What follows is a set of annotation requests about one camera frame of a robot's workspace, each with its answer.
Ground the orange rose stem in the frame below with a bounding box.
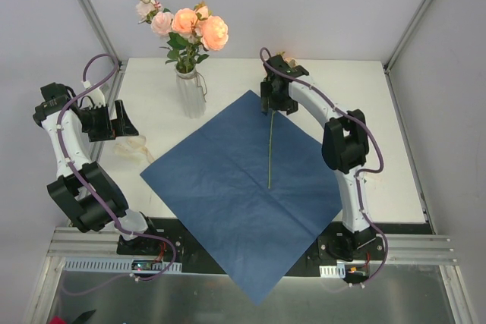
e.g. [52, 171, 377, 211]
[265, 50, 299, 190]

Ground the cream printed ribbon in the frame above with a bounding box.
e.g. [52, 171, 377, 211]
[113, 135, 155, 164]

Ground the blue wrapping paper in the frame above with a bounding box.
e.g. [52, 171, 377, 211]
[141, 91, 342, 304]

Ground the peach rose stem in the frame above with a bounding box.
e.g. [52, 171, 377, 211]
[167, 2, 212, 74]

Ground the pink rose stem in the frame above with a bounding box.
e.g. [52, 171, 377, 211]
[135, 0, 174, 37]

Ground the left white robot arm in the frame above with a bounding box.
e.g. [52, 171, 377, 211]
[33, 83, 161, 255]

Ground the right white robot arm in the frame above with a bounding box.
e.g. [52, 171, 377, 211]
[260, 55, 376, 262]

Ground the white ribbed ceramic vase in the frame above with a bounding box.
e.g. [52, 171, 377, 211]
[175, 68, 207, 118]

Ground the black object at bottom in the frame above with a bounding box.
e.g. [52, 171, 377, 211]
[72, 310, 96, 324]

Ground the red object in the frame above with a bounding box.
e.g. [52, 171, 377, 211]
[48, 316, 66, 324]

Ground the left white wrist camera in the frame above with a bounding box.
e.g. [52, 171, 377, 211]
[79, 88, 107, 109]

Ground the aluminium frame rail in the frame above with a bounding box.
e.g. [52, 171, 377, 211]
[47, 227, 459, 266]

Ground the left white cable duct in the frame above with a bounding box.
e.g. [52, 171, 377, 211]
[64, 257, 182, 275]

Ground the white cable duct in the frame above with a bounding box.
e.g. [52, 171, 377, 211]
[64, 257, 182, 275]
[319, 264, 346, 279]

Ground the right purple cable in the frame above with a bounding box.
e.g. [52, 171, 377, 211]
[259, 47, 390, 290]

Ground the left aluminium frame post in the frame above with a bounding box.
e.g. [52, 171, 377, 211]
[77, 0, 125, 70]

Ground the aluminium frame post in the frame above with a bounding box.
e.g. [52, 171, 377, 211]
[383, 0, 435, 74]
[77, 0, 125, 70]

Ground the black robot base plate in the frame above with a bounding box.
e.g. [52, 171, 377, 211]
[116, 219, 386, 282]

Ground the right white cable duct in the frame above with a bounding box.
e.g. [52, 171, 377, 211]
[319, 264, 346, 279]

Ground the right aluminium frame post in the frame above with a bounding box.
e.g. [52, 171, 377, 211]
[383, 0, 435, 74]

